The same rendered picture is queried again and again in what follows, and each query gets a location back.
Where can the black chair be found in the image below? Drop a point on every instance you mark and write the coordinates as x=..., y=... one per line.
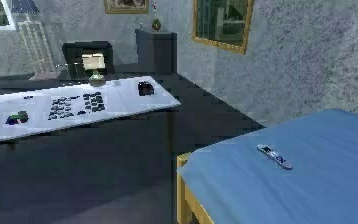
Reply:
x=87, y=50

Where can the gold framed picture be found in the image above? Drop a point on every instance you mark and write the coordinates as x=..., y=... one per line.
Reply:
x=126, y=6

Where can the dark grey cabinet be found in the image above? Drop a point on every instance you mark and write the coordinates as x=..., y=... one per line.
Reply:
x=156, y=51

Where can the green round vase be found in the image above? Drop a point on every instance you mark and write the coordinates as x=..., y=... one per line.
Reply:
x=97, y=79

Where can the pale wooden ladder shelf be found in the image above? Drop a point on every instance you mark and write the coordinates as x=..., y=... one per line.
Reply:
x=35, y=45

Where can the grey remote control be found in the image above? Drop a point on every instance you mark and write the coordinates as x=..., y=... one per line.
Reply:
x=275, y=156

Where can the small green potted plant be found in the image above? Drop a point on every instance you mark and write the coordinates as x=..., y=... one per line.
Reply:
x=156, y=24

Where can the gold framed mirror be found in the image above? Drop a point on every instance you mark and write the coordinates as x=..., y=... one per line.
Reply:
x=223, y=23

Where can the small black box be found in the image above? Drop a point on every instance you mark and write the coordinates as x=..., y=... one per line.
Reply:
x=145, y=88

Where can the blue bed with wooden frame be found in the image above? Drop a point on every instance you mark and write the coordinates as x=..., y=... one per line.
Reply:
x=287, y=186

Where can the white table with dark print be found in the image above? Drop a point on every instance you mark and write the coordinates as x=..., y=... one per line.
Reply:
x=127, y=98

